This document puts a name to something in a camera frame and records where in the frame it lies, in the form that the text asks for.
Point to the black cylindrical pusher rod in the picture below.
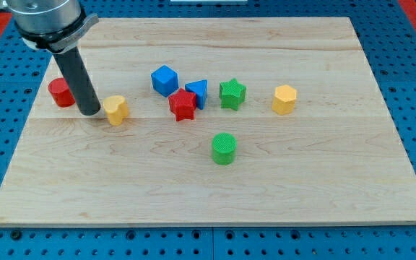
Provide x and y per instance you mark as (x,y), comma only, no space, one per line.
(75,73)

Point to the yellow heart block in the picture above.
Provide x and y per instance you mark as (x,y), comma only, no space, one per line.
(116,109)

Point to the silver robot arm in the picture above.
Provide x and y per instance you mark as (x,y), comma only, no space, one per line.
(57,26)

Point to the red cylinder block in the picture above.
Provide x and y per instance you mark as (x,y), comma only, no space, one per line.
(61,93)

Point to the blue cube block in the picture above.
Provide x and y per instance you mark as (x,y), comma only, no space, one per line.
(164,80)

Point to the red star block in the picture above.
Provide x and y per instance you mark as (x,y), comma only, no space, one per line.
(183,105)

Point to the blue triangle block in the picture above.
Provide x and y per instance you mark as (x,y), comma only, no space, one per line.
(200,88)

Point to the green star block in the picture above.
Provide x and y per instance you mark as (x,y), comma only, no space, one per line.
(232,94)

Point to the green cylinder block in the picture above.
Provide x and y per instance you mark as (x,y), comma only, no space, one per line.
(224,147)

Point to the wooden board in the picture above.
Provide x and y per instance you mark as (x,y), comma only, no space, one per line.
(336,160)

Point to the yellow hexagon block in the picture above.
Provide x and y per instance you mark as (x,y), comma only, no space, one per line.
(284,99)

